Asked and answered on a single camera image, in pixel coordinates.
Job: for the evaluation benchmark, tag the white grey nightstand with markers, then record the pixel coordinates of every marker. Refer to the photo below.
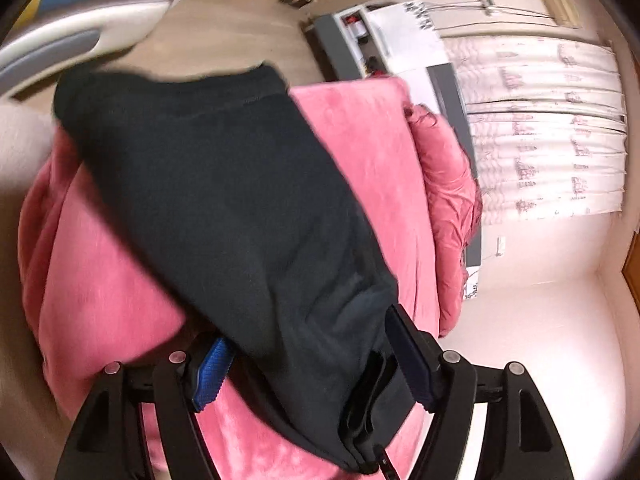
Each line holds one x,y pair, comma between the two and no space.
332,40

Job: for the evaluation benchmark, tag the wooden door frame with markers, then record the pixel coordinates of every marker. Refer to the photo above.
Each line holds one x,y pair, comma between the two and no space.
631,270

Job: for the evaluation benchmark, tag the white wall socket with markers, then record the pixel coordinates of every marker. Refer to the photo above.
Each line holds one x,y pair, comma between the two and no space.
501,245

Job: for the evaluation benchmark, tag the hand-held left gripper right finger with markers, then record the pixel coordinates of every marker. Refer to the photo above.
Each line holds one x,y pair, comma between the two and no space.
412,360

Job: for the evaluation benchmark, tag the pink duvet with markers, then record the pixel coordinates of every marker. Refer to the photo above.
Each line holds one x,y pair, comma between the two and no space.
450,200

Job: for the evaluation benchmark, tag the white ship print curtain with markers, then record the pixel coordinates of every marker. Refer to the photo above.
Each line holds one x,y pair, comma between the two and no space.
545,135

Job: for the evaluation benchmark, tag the pink fleece bed sheet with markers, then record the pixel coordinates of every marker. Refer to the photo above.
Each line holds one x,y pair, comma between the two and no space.
360,150

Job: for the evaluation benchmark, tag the grey white bed headboard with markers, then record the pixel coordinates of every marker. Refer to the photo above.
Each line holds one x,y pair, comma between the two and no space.
447,95

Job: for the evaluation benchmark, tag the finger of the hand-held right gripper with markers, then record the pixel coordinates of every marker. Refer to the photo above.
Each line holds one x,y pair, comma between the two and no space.
362,410

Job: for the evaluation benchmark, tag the black embroidered pants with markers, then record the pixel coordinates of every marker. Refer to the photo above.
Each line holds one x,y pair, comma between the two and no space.
225,185

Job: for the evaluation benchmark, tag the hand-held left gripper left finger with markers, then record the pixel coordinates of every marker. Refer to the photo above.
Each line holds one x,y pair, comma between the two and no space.
212,375

